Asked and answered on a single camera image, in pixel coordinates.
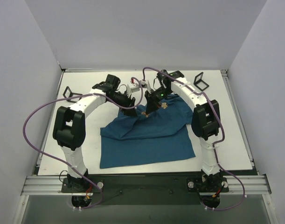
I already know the blue t-shirt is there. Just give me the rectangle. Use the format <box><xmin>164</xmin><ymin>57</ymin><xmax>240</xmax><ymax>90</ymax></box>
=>
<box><xmin>100</xmin><ymin>97</ymin><xmax>195</xmax><ymax>169</ymax></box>

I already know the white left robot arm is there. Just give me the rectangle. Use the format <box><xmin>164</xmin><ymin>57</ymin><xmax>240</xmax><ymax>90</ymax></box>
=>
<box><xmin>53</xmin><ymin>74</ymin><xmax>139</xmax><ymax>192</ymax></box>

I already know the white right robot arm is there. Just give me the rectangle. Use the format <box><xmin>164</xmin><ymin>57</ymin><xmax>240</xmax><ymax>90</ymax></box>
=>
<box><xmin>142</xmin><ymin>70</ymin><xmax>225</xmax><ymax>176</ymax></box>

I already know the gold leaf brooch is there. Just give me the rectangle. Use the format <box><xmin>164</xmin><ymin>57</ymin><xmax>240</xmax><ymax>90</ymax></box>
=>
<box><xmin>161</xmin><ymin>102</ymin><xmax>168</xmax><ymax>109</ymax></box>

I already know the right black display box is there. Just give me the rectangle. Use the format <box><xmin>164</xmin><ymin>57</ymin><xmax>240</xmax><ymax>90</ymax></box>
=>
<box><xmin>193</xmin><ymin>72</ymin><xmax>209</xmax><ymax>91</ymax></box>

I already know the black display box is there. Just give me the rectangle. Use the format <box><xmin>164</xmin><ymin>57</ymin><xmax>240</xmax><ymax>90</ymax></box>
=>
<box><xmin>63</xmin><ymin>86</ymin><xmax>82</xmax><ymax>103</ymax></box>
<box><xmin>193</xmin><ymin>72</ymin><xmax>209</xmax><ymax>91</ymax></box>

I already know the left black display box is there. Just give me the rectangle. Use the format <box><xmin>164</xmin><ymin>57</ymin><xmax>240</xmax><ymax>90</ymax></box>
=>
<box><xmin>63</xmin><ymin>86</ymin><xmax>82</xmax><ymax>103</ymax></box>

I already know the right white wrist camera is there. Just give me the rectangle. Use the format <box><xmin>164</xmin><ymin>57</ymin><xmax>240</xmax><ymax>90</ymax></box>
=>
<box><xmin>140</xmin><ymin>79</ymin><xmax>153</xmax><ymax>93</ymax></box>

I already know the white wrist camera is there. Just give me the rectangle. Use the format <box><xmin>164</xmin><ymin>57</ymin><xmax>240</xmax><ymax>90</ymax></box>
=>
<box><xmin>140</xmin><ymin>79</ymin><xmax>153</xmax><ymax>93</ymax></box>
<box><xmin>126</xmin><ymin>77</ymin><xmax>140</xmax><ymax>98</ymax></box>

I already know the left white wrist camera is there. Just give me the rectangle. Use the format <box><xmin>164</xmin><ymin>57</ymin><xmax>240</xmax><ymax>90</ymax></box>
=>
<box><xmin>126</xmin><ymin>77</ymin><xmax>140</xmax><ymax>98</ymax></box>

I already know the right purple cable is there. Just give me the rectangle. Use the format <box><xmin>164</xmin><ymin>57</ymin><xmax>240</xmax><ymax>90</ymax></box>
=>
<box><xmin>142</xmin><ymin>67</ymin><xmax>247</xmax><ymax>212</ymax></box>

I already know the purple cable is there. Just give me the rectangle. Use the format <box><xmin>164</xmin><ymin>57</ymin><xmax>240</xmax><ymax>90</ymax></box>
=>
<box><xmin>22</xmin><ymin>77</ymin><xmax>144</xmax><ymax>210</ymax></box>
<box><xmin>142</xmin><ymin>67</ymin><xmax>247</xmax><ymax>212</ymax></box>

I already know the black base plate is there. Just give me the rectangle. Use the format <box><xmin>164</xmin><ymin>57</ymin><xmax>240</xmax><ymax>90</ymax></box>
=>
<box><xmin>61</xmin><ymin>172</ymin><xmax>229</xmax><ymax>207</ymax></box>

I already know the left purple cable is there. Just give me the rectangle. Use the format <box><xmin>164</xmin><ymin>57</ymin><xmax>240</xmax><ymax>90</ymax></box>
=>
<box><xmin>22</xmin><ymin>77</ymin><xmax>144</xmax><ymax>210</ymax></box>

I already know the aluminium frame rail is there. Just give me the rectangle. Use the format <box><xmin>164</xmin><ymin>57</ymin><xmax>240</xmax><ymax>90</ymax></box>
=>
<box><xmin>21</xmin><ymin>175</ymin><xmax>70</xmax><ymax>196</ymax></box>

